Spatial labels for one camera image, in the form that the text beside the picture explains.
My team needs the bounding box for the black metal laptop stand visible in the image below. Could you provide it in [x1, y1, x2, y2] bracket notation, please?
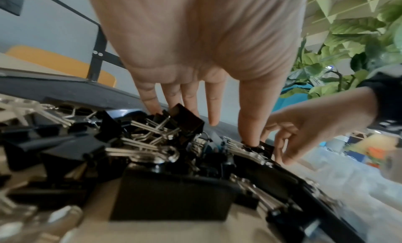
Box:
[29, 0, 126, 83]

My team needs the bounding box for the person's right hand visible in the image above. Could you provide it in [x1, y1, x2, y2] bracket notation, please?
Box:
[260, 87, 377, 166]

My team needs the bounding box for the large black binder clip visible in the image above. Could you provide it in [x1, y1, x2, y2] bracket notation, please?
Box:
[224, 136, 285, 168]

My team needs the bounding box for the green leafy plant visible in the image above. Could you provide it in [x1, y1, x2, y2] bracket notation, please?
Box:
[279, 0, 402, 99]

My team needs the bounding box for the yellow chair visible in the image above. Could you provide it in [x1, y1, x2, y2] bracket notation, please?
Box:
[5, 45, 118, 88]

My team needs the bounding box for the right wrist marker band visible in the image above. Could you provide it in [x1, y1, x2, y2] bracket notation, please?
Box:
[358, 66, 402, 131]

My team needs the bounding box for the person's left hand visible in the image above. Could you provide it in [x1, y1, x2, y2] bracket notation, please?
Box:
[86, 0, 310, 147]

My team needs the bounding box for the pile of black binder clips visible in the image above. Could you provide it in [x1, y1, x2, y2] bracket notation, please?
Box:
[0, 98, 365, 243]

